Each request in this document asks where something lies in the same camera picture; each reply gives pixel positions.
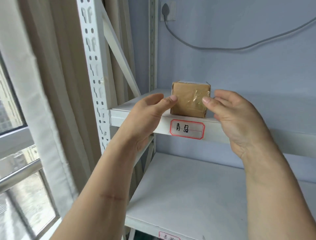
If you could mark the silver metal window rail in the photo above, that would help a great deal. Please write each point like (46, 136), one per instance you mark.
(19, 174)

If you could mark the person's left hand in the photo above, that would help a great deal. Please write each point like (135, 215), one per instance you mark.
(143, 121)

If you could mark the grey power plug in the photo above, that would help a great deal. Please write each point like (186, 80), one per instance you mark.
(165, 10)

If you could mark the person's left forearm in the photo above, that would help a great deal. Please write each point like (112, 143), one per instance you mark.
(98, 192)

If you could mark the small brown cardboard box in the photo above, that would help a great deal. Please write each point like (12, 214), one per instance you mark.
(188, 101)

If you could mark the beige curtain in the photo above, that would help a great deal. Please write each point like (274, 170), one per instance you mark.
(49, 86)

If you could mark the person's right thumb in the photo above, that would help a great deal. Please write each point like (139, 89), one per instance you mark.
(211, 105)

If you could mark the white window frame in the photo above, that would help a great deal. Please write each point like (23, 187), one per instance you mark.
(14, 145)

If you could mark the person's right hand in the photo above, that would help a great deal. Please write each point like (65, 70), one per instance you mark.
(239, 123)

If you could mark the red-bordered white label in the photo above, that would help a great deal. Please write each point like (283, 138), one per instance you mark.
(187, 128)
(169, 236)

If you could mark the person's right forearm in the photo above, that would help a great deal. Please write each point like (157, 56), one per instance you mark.
(279, 192)

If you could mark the white wall socket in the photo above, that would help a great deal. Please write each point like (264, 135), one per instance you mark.
(172, 10)

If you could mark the white metal shelf rack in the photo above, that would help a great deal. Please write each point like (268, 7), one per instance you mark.
(192, 197)

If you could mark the person's left thumb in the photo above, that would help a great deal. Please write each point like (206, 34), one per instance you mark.
(167, 105)

